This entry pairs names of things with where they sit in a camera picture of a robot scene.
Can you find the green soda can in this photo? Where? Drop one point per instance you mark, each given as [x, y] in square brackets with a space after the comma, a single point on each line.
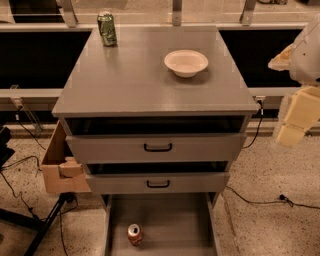
[106, 27]

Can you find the grey bottom drawer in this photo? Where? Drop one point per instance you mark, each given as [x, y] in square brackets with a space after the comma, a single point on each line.
[171, 224]

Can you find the grey middle drawer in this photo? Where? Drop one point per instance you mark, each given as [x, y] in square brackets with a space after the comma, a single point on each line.
[158, 183]

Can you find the grey metal railing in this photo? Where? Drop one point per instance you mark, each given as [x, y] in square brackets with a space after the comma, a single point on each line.
[24, 15]

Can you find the white bowl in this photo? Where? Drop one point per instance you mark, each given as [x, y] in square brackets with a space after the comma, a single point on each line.
[186, 63]

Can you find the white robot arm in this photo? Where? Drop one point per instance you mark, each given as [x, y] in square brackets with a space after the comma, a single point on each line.
[302, 60]

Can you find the grey drawer cabinet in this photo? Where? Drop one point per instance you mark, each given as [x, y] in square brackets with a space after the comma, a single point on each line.
[127, 90]

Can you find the grey drawer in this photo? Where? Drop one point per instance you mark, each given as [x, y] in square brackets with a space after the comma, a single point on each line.
[149, 149]
[171, 224]
[158, 183]

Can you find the red coke can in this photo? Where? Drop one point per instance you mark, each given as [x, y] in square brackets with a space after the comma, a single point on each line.
[134, 234]

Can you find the black tripod stand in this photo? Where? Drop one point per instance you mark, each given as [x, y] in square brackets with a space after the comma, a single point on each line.
[33, 223]

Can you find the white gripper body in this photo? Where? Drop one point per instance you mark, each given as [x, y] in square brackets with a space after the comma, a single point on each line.
[307, 58]

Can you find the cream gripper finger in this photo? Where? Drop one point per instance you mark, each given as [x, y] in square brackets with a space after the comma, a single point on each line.
[289, 136]

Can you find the grey top drawer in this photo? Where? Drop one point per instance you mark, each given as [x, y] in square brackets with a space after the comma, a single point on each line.
[149, 149]

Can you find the wooden side box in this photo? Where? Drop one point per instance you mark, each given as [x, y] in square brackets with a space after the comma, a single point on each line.
[61, 172]

